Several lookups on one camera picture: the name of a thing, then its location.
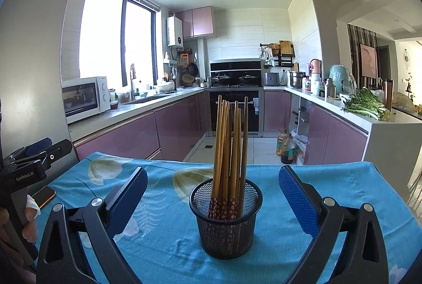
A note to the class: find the bunch of green vegetables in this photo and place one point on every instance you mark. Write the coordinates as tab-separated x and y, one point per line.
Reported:
366	104

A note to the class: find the yellow cooking oil bottle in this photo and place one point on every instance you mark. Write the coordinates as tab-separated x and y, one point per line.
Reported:
281	143

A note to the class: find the black integrated stove oven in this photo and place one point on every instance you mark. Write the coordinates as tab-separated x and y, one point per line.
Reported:
254	119

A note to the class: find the white ceramic pot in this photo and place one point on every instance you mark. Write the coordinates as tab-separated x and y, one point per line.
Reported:
165	87

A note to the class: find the grey refrigerator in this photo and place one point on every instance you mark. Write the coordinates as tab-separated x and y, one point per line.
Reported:
33	56

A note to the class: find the blue floral tablecloth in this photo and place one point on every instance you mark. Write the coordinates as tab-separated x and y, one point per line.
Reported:
165	231

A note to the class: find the steel thermos bottle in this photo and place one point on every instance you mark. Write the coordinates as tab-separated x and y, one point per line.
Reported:
330	88

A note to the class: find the kitchen window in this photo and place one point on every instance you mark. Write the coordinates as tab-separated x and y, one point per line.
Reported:
102	36

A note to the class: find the brown travel tumbler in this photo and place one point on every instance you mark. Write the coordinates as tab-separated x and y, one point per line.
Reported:
388	94

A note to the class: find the mint green air fryer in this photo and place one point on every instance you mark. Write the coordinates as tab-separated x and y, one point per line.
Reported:
341	77

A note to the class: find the pink kitchen base cabinets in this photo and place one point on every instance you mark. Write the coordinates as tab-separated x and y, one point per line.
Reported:
336	138
138	135

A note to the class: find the smartphone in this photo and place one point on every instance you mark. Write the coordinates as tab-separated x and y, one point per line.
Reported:
44	196

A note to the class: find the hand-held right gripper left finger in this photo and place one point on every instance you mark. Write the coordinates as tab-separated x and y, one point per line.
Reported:
130	201

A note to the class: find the woven bamboo basket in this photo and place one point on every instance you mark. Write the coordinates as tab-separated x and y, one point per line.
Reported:
188	80

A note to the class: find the wooden cutting board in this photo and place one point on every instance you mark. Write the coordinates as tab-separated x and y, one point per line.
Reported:
286	48

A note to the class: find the clear plastic bag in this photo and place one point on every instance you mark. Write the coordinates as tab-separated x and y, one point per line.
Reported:
300	144

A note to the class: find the black wall spice rack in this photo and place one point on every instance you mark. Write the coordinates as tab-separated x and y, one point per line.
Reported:
275	61

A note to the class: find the black mesh utensil holder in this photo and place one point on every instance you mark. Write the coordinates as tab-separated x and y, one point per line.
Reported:
227	237

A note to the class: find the glass-lidded black pot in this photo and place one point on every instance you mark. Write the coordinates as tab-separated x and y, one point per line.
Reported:
248	78
222	78

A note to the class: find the white microwave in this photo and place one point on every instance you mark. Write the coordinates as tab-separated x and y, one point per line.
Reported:
84	99

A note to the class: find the pink wall cabinets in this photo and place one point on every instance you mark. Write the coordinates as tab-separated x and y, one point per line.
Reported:
197	21

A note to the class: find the white wall water heater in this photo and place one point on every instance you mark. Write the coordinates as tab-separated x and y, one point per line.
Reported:
174	31

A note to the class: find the small steel kettle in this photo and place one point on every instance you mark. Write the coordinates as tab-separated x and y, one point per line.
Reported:
205	82

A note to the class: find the white plastic canister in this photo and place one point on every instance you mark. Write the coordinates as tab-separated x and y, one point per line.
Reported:
316	83

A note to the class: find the black frying pan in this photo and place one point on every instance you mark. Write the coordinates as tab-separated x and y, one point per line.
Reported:
193	69

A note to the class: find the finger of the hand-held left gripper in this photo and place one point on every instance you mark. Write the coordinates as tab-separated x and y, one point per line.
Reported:
36	145
56	150

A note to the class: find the pink wall picture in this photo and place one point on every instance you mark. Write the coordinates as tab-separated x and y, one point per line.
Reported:
368	60

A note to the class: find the person's left hand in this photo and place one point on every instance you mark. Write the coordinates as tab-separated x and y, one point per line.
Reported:
31	224

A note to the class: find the steel stockpot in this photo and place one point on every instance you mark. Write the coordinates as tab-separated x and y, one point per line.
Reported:
296	79

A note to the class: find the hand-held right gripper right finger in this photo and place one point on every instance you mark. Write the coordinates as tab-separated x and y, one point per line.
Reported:
296	201

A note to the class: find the bunch of wooden chopsticks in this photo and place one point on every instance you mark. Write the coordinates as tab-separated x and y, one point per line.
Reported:
221	145

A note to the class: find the dark striped wall panel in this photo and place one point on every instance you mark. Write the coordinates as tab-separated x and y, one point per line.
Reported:
353	36

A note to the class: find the orange hanging kitchen tool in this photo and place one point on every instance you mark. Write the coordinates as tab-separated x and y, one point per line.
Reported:
185	59

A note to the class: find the pink electric kettle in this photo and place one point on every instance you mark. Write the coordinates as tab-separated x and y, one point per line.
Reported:
315	67

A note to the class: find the wall clock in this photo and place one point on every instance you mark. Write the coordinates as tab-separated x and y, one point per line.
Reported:
407	58

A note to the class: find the steel kitchen faucet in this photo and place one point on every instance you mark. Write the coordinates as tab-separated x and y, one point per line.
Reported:
133	82

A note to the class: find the grey countertop appliance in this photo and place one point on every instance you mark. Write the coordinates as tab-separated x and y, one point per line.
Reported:
271	79

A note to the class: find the dark sauce bottle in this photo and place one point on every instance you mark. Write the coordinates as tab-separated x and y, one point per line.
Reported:
288	150

